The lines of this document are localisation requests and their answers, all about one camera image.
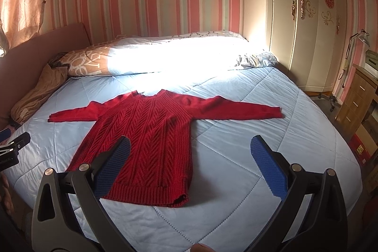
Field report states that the red knitted sweater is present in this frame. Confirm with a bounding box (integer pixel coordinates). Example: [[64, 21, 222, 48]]
[[48, 90, 283, 207]]

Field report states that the light blue quilted bedspread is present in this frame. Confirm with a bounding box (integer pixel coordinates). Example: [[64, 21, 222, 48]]
[[5, 67, 363, 251]]

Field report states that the brown headboard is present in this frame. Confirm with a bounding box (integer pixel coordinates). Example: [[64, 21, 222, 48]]
[[0, 23, 90, 128]]

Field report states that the red cardboard box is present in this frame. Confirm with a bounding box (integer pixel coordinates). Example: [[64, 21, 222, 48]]
[[348, 124, 377, 166]]

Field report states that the tan crumpled blanket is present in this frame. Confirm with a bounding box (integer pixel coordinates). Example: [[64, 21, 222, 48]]
[[10, 61, 69, 125]]

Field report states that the wooden drawer cabinet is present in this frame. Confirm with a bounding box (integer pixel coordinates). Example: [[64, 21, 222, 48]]
[[335, 64, 377, 141]]

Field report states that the blue and tan pillow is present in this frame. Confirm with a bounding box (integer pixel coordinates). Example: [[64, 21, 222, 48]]
[[58, 36, 237, 77]]

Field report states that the silver desk lamp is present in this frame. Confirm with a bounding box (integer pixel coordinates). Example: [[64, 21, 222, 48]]
[[338, 29, 370, 89]]

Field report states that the floral patterned pillow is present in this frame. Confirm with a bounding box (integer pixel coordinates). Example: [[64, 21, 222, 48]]
[[168, 31, 278, 70]]

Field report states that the cream ornate wardrobe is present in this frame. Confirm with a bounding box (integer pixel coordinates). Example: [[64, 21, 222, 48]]
[[262, 0, 348, 94]]

